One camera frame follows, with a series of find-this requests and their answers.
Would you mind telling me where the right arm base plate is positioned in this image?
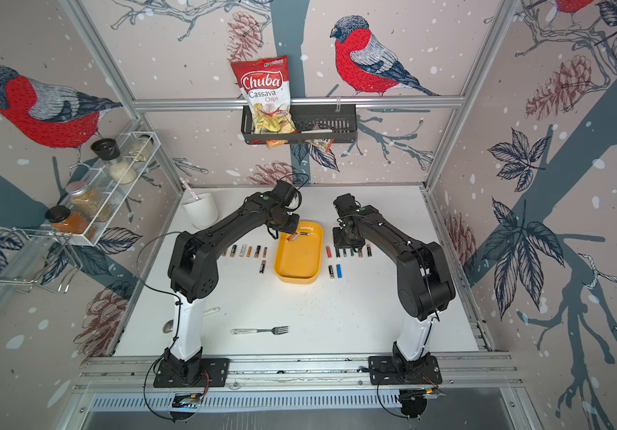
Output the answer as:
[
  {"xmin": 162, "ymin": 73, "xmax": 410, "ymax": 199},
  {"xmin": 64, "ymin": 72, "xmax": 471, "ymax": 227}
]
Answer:
[{"xmin": 367, "ymin": 354, "xmax": 443, "ymax": 386}]

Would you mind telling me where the white wire spice rack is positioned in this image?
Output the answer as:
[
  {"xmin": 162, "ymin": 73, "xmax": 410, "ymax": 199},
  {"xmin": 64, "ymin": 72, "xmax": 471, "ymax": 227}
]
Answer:
[{"xmin": 61, "ymin": 131, "xmax": 161, "ymax": 247}]

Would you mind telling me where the metal fork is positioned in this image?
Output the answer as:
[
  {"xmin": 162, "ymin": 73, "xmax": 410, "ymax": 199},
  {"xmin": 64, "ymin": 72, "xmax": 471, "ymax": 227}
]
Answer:
[{"xmin": 231, "ymin": 326, "xmax": 289, "ymax": 335}]

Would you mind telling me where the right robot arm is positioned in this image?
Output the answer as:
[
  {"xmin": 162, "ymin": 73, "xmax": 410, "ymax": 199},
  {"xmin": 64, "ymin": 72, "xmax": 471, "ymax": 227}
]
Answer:
[{"xmin": 333, "ymin": 193, "xmax": 456, "ymax": 376}]

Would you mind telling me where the metal spoon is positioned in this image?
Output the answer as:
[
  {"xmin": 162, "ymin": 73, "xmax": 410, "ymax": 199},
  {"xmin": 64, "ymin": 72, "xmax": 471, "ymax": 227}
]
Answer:
[{"xmin": 163, "ymin": 307, "xmax": 221, "ymax": 333}]

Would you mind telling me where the yellow plastic storage box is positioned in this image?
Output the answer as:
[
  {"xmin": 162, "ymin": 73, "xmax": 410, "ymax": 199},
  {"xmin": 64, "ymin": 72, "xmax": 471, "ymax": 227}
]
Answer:
[{"xmin": 274, "ymin": 220, "xmax": 324, "ymax": 285}]

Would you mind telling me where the white ceramic cup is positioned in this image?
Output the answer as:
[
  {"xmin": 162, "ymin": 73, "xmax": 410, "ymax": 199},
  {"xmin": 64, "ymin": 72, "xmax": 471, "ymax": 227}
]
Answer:
[{"xmin": 180, "ymin": 193, "xmax": 220, "ymax": 230}]

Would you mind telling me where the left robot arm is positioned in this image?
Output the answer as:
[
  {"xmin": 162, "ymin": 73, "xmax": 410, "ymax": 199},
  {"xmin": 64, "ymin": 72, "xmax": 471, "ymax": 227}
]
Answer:
[{"xmin": 165, "ymin": 180, "xmax": 302, "ymax": 379}]

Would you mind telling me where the red Chuba cassava chips bag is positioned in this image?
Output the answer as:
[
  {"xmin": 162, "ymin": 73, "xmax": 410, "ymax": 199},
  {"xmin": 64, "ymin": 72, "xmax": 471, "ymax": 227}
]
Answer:
[{"xmin": 231, "ymin": 56, "xmax": 296, "ymax": 134}]

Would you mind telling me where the pale spice jar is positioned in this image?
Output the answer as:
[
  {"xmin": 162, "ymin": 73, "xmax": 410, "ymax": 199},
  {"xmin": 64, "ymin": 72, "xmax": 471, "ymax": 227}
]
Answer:
[{"xmin": 127, "ymin": 134, "xmax": 154, "ymax": 163}]

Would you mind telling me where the black lid spice jar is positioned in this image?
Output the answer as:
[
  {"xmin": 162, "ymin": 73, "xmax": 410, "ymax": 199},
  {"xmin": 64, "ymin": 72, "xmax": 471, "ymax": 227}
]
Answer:
[{"xmin": 91, "ymin": 138, "xmax": 138, "ymax": 185}]

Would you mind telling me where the wire hanger rack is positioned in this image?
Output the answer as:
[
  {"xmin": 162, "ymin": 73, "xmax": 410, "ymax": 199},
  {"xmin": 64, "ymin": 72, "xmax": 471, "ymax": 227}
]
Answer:
[{"xmin": 0, "ymin": 228, "xmax": 83, "ymax": 294}]

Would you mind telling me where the silver lid spice jar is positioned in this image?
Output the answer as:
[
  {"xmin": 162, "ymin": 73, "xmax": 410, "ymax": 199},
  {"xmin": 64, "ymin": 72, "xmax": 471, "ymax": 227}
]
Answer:
[{"xmin": 66, "ymin": 181, "xmax": 113, "ymax": 222}]

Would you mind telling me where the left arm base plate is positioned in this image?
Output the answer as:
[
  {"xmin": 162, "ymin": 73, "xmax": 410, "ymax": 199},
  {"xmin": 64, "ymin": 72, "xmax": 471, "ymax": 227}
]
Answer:
[{"xmin": 153, "ymin": 356, "xmax": 230, "ymax": 388}]

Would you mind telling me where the black wall basket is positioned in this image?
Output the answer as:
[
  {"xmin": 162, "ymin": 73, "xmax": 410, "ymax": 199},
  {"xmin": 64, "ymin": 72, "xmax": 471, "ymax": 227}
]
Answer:
[{"xmin": 240, "ymin": 104, "xmax": 358, "ymax": 145}]

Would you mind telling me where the orange spice jar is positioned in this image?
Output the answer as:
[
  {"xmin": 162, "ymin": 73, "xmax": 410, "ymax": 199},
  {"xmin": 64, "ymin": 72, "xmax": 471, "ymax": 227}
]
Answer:
[{"xmin": 45, "ymin": 205, "xmax": 95, "ymax": 238}]

